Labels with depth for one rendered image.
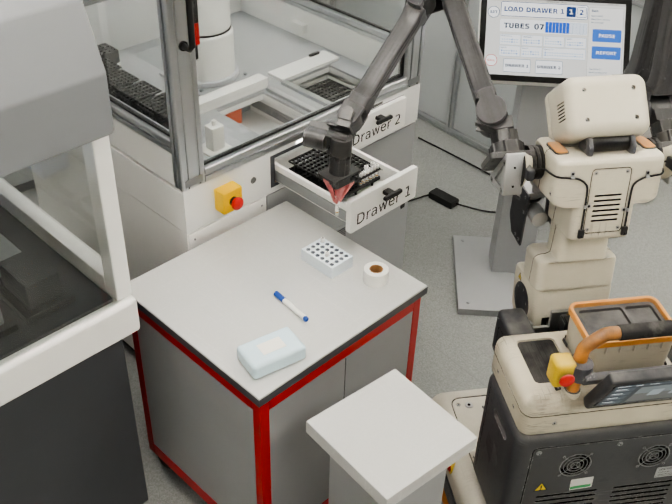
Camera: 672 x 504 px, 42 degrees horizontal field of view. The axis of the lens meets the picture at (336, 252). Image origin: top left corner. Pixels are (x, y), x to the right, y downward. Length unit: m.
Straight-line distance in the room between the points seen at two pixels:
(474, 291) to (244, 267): 1.37
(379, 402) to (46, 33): 1.09
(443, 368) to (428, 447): 1.29
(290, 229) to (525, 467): 0.97
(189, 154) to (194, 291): 0.37
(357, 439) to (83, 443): 0.81
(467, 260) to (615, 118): 1.70
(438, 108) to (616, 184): 2.64
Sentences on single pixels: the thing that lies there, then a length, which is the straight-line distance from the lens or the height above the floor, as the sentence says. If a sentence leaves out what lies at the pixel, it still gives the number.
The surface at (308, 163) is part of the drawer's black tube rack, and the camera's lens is 2.66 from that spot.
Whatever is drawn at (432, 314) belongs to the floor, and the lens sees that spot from 3.51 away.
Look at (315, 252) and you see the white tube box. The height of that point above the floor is 0.80.
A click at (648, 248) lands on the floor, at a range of 4.12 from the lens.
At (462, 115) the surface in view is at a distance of 4.64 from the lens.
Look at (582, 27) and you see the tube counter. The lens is 3.22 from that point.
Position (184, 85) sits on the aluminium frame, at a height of 1.26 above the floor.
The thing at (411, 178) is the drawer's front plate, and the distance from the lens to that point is 2.62.
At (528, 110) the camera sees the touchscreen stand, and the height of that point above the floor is 0.80.
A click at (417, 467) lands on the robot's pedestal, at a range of 1.98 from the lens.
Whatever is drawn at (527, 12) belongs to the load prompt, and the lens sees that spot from 3.19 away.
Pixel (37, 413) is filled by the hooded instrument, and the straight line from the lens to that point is 2.30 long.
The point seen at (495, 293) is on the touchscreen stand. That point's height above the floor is 0.04.
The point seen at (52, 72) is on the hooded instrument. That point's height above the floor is 1.53.
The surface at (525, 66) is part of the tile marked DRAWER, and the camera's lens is 3.14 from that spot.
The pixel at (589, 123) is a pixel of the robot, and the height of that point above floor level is 1.31.
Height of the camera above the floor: 2.29
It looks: 37 degrees down
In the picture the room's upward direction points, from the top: 2 degrees clockwise
